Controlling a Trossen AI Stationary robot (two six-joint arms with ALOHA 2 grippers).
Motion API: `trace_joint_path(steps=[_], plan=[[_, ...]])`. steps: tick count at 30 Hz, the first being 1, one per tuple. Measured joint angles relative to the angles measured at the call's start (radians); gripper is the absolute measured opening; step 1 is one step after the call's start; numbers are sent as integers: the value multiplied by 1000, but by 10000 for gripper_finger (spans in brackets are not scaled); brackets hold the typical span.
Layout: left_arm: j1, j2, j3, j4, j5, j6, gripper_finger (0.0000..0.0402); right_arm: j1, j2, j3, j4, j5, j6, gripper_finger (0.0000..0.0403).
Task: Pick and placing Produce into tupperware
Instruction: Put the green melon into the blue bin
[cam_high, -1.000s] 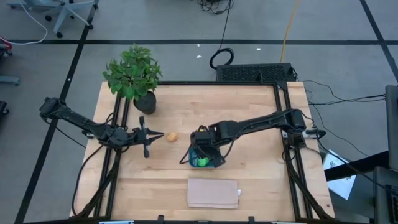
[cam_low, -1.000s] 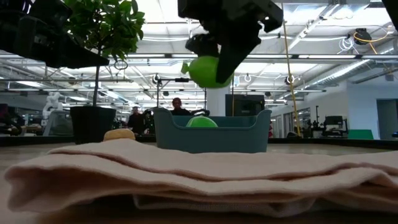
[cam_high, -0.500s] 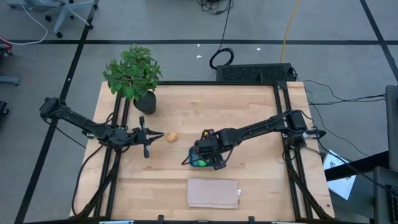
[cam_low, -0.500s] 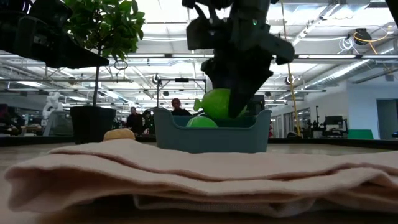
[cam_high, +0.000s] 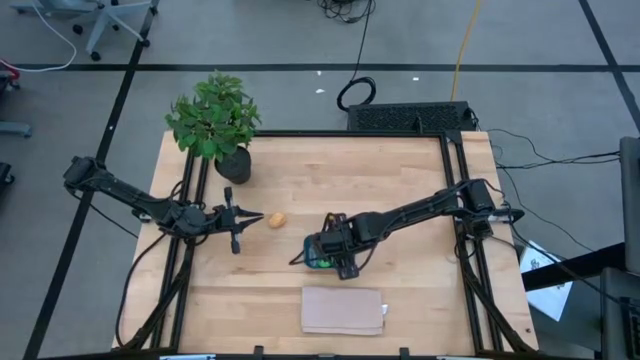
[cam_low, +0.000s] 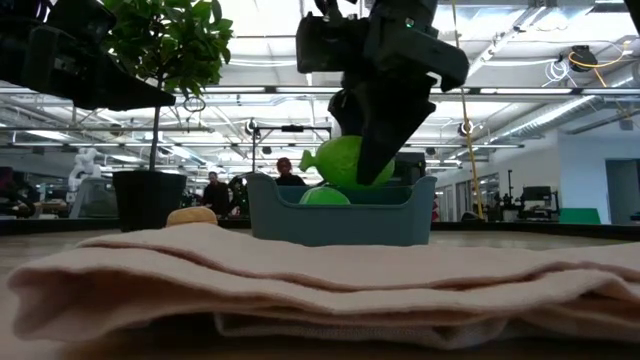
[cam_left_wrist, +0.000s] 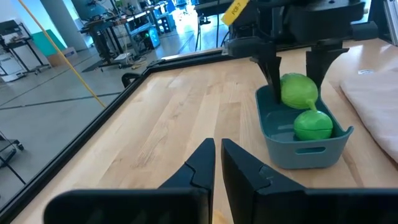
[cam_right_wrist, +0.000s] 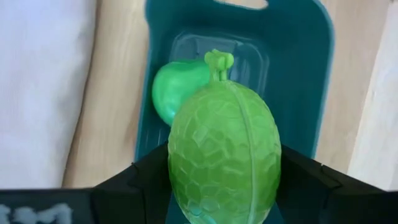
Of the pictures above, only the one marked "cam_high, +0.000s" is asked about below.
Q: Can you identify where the tangled black cable bundle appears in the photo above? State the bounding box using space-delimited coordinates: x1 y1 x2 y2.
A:
305 0 376 25

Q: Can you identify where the yellow cable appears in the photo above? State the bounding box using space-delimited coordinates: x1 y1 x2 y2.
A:
449 0 483 101

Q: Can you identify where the black metal table frame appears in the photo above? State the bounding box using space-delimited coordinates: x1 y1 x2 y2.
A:
112 130 539 354

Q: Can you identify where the white cable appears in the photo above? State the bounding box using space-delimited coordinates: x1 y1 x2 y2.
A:
0 4 79 74

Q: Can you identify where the black computer case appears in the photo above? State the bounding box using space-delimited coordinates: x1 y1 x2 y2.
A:
346 100 479 134

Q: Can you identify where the grey cabinet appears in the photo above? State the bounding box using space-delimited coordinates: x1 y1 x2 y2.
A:
618 136 640 276

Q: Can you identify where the dark grey equipment box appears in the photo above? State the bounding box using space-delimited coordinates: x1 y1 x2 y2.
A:
599 267 640 360

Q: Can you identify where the black beam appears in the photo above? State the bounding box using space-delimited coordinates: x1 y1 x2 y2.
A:
522 242 626 292

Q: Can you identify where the folded beige cloth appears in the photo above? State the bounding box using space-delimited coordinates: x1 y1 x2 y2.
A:
300 286 389 337

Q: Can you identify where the white paper sheet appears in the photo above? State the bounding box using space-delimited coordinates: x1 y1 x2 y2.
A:
519 239 574 322

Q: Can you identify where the thin black cable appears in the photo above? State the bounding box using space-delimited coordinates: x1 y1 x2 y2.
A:
487 127 621 172

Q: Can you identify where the green potted plant black pot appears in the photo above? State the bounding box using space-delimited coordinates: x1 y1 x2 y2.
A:
164 72 262 186

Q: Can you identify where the teal plastic container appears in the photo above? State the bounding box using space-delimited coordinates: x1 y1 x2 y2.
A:
303 234 334 272

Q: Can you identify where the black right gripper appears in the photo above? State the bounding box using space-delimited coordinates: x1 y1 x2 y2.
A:
314 213 362 281

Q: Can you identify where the black coiled cable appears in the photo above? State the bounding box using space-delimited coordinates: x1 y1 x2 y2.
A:
336 0 377 113

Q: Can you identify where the grey office chair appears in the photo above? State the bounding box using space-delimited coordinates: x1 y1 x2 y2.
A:
9 0 161 64

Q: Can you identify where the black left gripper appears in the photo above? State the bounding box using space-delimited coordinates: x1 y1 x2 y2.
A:
202 186 265 255

